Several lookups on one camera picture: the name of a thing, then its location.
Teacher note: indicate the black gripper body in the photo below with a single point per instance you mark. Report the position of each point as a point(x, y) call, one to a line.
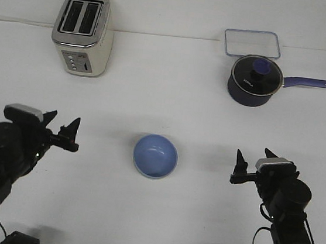
point(267, 182)
point(37, 140)

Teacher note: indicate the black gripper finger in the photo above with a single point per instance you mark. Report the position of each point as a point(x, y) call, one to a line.
point(241, 165)
point(270, 154)
point(67, 134)
point(48, 117)

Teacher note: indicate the blue bowl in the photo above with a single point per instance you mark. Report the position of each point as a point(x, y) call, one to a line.
point(154, 156)

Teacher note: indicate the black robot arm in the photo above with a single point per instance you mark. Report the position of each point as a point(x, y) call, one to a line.
point(13, 162)
point(284, 196)

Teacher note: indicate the dark blue saucepan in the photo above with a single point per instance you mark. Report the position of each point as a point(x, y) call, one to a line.
point(251, 100)

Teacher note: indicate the glass pot lid blue knob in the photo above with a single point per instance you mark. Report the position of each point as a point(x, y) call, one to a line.
point(257, 75)

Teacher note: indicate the silver two-slot toaster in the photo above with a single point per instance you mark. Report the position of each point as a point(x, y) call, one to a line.
point(83, 36)

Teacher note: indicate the clear plastic container lid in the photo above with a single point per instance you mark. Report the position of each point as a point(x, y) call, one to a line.
point(246, 42)

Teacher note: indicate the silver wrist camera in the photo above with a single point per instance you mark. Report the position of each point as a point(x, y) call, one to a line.
point(267, 163)
point(20, 113)

